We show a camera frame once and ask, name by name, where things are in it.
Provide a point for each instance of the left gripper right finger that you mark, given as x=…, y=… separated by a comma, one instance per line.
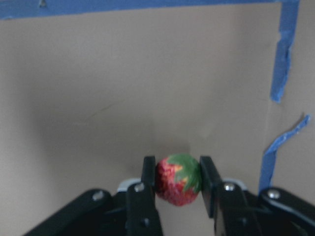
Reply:
x=238, y=212

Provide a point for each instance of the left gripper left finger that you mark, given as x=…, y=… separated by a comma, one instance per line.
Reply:
x=130, y=212

